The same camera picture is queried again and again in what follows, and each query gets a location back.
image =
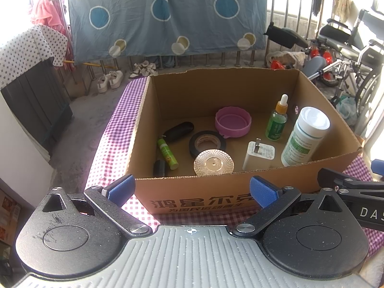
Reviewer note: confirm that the pink round silicone dish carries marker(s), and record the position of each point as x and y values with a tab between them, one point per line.
232	129

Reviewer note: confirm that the metal railing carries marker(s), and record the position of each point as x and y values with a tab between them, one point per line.
288	3

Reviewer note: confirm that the purple checkered tablecloth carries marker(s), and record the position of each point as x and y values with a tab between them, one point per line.
111	144

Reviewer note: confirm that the brown cardboard box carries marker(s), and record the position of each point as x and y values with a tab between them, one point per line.
192	192

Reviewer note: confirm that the beige cloth pile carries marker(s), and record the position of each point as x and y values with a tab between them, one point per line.
288	57

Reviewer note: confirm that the black scooter seat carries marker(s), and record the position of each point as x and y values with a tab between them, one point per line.
285	36

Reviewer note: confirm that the green spray tube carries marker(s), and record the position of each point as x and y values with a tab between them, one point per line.
167	153

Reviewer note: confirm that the white wall charger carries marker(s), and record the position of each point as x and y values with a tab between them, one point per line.
255	159

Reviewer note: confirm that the large white bottle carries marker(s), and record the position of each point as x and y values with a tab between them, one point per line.
301	139

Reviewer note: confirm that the translucent plastic bag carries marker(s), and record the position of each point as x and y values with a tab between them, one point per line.
346	109

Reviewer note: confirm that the printed cardboard carton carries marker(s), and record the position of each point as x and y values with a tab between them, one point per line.
7	213

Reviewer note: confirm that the yellow pole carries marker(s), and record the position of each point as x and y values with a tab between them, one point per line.
90	65

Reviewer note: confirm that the black wheelchair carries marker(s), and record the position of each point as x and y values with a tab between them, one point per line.
357	45

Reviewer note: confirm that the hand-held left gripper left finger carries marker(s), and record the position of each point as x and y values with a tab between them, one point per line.
123	187

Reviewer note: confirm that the white star-dotted cloth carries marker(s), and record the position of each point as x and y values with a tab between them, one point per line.
27	51

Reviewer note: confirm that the black glasses case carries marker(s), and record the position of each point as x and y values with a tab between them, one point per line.
179	131

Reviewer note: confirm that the dark cabinet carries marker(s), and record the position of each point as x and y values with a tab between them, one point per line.
39	105

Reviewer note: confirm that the green dropper bottle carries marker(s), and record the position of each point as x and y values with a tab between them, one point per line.
276	126

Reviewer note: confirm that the red plastic bag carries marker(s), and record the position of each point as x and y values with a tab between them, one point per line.
276	65

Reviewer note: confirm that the blue printed blanket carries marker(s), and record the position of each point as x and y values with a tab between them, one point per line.
186	27

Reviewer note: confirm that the dark rag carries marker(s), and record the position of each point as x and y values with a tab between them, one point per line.
316	3

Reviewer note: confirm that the pink garment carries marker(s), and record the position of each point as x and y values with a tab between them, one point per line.
49	15

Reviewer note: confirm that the beige towel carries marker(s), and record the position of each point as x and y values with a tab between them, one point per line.
343	6

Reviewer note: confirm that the small black cylinder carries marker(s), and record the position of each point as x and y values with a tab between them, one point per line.
159	168

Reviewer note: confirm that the white shoe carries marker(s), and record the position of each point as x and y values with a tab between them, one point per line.
116	79
103	84

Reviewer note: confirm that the black tape roll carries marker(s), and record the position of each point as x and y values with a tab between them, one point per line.
196	148

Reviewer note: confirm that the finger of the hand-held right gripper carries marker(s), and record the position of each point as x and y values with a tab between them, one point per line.
378	170
333	181

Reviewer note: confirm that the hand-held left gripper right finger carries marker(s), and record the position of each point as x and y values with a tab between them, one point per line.
264	192

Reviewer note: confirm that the red kids tricycle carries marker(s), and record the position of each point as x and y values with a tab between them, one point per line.
327	57

